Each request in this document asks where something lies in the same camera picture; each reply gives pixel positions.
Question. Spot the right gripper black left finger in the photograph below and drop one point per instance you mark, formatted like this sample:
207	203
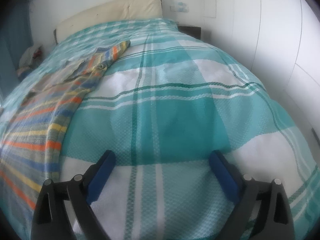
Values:
50	219

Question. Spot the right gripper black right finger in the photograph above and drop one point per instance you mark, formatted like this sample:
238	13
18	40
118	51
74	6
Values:
274	219

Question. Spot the striped knit sweater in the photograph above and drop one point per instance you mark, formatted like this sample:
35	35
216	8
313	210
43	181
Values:
50	119

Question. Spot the pile of clothes on nightstand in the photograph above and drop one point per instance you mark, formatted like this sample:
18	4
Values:
30	60

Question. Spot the teal white plaid bedspread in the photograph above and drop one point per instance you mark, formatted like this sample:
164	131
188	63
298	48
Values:
162	108

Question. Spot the blue curtain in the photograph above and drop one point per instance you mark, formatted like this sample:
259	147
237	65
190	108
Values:
15	37

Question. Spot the white wardrobe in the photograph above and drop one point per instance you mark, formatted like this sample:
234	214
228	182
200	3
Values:
278	41

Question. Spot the dark nightstand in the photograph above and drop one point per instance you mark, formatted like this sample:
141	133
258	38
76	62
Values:
190	30

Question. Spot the cream padded headboard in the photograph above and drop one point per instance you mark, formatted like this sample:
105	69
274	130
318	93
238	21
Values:
116	10

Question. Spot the white wall socket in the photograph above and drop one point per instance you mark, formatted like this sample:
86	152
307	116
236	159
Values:
179	7

